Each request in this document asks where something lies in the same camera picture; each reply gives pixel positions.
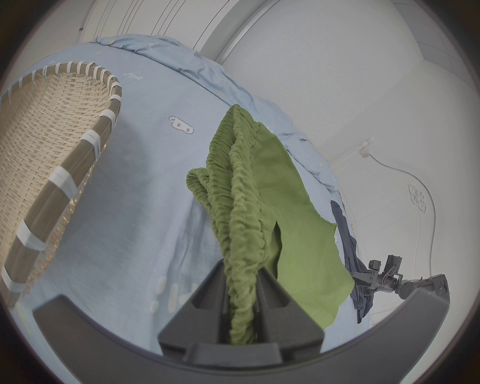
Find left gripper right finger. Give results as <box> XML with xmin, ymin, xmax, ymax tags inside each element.
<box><xmin>256</xmin><ymin>266</ymin><xmax>325</xmax><ymax>355</ymax></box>

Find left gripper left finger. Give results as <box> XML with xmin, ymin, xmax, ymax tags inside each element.
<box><xmin>157</xmin><ymin>259</ymin><xmax>228</xmax><ymax>356</ymax></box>

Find green shorts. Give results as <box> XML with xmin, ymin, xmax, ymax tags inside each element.
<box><xmin>185</xmin><ymin>104</ymin><xmax>355</xmax><ymax>346</ymax></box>

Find dark blue garment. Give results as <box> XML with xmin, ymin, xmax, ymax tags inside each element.
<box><xmin>330</xmin><ymin>200</ymin><xmax>376</xmax><ymax>325</ymax></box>

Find bed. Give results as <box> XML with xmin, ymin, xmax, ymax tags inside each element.
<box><xmin>0</xmin><ymin>34</ymin><xmax>447</xmax><ymax>361</ymax></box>

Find round woven basket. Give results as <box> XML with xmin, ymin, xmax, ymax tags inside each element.
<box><xmin>0</xmin><ymin>61</ymin><xmax>123</xmax><ymax>308</ymax></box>

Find pale blue quilt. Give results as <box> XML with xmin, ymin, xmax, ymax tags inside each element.
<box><xmin>90</xmin><ymin>34</ymin><xmax>338</xmax><ymax>192</ymax></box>

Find white wardrobe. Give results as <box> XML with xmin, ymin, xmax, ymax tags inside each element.
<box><xmin>80</xmin><ymin>0</ymin><xmax>226</xmax><ymax>51</ymax></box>

